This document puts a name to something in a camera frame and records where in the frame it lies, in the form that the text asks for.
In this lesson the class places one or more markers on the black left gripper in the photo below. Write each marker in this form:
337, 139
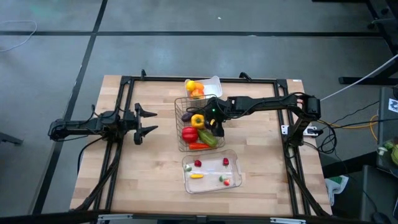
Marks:
133, 121

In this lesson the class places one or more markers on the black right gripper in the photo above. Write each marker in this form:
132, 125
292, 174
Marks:
222, 109

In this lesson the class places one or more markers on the yellow bell pepper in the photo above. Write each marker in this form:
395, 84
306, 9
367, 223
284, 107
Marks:
197, 121

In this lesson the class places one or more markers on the orange bell pepper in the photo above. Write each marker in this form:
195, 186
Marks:
197, 93

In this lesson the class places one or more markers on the light green bumpy cucumber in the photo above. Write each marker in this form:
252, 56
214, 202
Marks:
207, 137

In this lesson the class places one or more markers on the long purple eggplant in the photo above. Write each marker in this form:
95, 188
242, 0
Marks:
186, 116

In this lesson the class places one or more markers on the yellow lemon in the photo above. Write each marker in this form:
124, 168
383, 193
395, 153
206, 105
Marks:
190, 85

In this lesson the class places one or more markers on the red bell pepper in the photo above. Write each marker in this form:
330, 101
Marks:
189, 134

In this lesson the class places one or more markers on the long orange carrot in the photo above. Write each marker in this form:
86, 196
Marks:
199, 145

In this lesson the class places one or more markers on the small green toy vegetable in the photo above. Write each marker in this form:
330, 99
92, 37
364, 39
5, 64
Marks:
222, 178
187, 168

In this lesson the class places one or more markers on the small yellow corn cob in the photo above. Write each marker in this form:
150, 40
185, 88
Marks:
196, 176

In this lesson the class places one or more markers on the red round fruit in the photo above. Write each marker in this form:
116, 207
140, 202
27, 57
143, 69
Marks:
227, 182

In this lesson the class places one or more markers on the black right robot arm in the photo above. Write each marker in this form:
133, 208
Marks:
267, 102

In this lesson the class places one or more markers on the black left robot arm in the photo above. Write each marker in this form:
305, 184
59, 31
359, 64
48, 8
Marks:
77, 127

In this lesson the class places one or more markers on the clear plastic bin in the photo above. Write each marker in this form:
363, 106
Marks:
211, 186

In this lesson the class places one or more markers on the white green bag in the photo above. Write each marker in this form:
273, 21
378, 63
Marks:
335, 186

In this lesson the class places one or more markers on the black chair base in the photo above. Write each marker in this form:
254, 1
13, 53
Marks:
11, 139

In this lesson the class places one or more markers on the grey cabinet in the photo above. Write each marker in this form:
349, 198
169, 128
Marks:
385, 124

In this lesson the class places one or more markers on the white toy mushroom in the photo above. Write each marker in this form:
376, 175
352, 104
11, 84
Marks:
382, 151

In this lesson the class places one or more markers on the blue white sticker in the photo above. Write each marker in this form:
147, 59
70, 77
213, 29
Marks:
393, 105

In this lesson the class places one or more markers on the dark storage bin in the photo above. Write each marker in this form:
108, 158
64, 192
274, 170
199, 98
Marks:
379, 193

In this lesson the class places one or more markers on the black frame clamp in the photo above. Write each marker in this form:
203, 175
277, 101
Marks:
143, 74
245, 75

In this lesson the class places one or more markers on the black aluminium table frame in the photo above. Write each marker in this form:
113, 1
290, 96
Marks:
155, 78

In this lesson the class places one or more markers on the silver metal bracket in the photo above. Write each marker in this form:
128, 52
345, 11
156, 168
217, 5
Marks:
287, 220
115, 216

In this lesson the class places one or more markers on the black desk leg frame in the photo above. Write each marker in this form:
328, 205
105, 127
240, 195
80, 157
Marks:
367, 81

